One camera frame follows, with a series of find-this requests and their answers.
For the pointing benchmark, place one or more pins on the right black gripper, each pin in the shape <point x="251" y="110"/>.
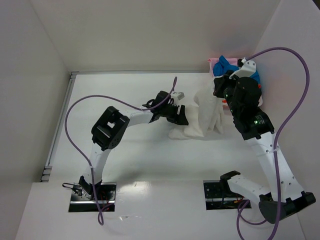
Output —
<point x="219" y="85"/>

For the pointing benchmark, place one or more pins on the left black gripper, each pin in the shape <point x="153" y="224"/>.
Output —
<point x="178" y="113"/>

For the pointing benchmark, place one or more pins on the white t shirt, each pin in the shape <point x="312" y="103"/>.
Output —
<point x="205" y="117"/>

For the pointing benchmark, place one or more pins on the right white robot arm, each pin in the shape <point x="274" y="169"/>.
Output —
<point x="283" y="196"/>

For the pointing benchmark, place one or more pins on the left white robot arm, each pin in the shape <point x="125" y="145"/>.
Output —
<point x="109" y="130"/>

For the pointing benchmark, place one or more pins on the orange t shirt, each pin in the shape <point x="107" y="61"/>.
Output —
<point x="224" y="102"/>

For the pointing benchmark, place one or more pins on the pink plastic basket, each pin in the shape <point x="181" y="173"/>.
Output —
<point x="219" y="66"/>

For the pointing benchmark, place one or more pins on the blue t shirt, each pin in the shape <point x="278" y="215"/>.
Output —
<point x="238" y="67"/>

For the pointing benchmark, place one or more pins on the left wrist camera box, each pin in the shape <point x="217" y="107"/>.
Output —
<point x="177" y="96"/>

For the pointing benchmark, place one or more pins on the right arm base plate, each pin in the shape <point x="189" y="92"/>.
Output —
<point x="216" y="199"/>

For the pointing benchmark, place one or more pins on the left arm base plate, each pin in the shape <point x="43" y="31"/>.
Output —
<point x="80" y="203"/>

